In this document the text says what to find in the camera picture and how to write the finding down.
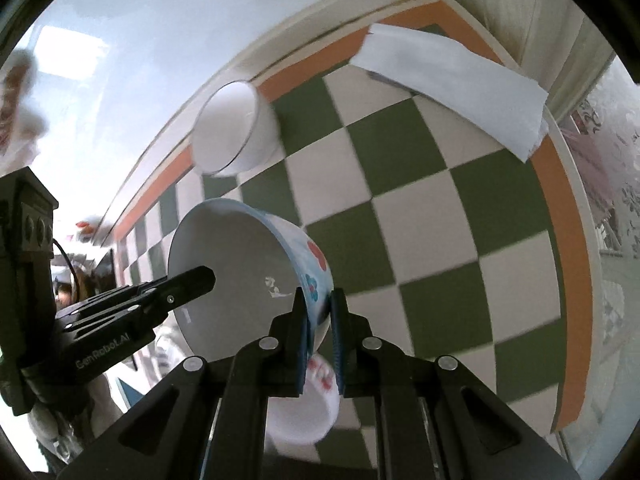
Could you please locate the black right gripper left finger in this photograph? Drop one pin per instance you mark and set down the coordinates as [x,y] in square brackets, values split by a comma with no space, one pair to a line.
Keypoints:
[205,420]

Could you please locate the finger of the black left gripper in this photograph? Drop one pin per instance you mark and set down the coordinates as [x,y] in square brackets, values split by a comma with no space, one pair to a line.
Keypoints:
[131,311]

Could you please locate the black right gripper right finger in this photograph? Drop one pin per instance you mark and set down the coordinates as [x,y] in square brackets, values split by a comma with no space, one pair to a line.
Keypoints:
[434,419]

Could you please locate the white bowl blue floral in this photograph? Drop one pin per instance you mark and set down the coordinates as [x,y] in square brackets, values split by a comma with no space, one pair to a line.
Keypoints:
[259,261]

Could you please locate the white bowl red floral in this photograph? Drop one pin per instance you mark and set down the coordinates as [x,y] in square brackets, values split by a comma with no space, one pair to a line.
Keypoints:
[307,419]

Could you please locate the checkered green white tablecloth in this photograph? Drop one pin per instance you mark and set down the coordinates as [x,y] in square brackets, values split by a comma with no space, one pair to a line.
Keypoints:
[441,237]

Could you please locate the white bowl far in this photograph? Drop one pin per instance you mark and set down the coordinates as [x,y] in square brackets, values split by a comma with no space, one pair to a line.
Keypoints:
[236,131]

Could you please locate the folded white paper towel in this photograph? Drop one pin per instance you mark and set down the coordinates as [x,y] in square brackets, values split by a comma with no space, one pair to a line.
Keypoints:
[506,105]

